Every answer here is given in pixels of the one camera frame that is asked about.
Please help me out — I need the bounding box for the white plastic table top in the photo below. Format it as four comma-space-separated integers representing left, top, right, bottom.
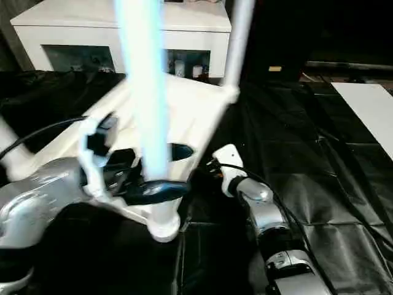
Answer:
9, 76, 240, 243

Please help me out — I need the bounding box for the black work mat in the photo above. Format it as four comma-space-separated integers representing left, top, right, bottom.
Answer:
0, 69, 393, 295

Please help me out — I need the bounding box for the white cabinet with glass doors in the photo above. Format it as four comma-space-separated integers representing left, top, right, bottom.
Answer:
10, 0, 233, 81

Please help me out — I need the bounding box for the white flat board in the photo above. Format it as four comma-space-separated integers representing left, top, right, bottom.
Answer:
331, 82, 393, 154

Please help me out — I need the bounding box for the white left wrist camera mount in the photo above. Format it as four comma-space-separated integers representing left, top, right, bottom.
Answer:
76, 115, 120, 202

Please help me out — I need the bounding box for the black metal rail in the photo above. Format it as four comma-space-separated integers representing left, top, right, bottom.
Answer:
306, 61, 393, 70

